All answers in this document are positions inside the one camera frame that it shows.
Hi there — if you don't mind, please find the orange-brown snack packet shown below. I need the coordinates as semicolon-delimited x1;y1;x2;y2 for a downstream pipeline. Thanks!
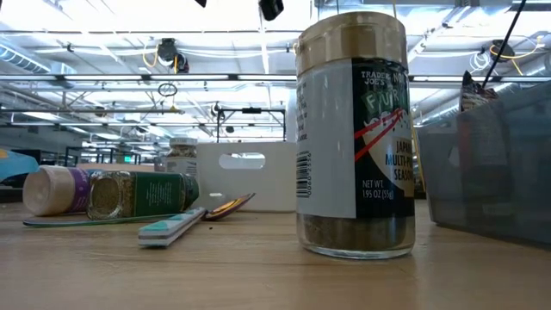
460;70;501;114

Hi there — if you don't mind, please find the ceiling light bar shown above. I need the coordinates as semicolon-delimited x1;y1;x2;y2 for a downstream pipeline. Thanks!
0;72;551;84

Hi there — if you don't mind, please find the gold-lidded furikake jar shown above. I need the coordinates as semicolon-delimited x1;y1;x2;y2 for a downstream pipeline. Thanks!
294;11;417;260

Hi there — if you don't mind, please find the grey ceiling pipe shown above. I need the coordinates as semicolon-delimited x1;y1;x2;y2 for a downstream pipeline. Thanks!
0;107;186;115

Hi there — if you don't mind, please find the white-lidded spice jar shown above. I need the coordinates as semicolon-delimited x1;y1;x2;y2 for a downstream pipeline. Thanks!
165;136;199;178

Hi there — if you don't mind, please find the white plastic bin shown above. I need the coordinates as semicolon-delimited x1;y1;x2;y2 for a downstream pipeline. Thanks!
195;141;298;214

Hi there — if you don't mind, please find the pink translucent bowl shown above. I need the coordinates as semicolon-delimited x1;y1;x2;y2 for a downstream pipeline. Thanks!
76;162;157;173

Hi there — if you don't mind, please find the green-labelled spice jar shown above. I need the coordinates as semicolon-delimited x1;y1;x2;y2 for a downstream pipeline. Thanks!
87;170;201;220

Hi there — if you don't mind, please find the purple-labelled spice jar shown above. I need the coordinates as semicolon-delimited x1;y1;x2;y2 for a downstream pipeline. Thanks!
22;165;91;217

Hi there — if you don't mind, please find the blue Maruchan ramen packet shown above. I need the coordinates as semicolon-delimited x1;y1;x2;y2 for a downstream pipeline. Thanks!
0;148;40;183

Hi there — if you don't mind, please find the dark grey plastic bin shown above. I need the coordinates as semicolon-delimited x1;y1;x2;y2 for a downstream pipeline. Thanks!
416;80;551;247

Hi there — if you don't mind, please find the ceiling cord reel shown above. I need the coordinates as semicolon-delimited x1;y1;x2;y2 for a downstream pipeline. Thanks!
488;38;529;65
152;37;191;75

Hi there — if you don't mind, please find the silver ventilation duct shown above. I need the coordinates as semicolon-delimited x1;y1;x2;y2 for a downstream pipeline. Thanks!
0;42;78;77

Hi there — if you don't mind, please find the iridescent spoon teal handle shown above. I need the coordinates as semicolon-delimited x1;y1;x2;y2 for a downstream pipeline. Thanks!
22;192;257;228

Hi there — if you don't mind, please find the silver spoon teal patterned handle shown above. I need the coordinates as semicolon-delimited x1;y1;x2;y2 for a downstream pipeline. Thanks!
137;190;226;249

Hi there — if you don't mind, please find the thin black cable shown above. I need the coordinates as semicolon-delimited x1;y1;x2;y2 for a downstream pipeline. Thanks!
480;0;529;90

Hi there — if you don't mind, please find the black aluminium table frame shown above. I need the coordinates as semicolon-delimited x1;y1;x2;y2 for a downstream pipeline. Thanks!
0;180;25;203

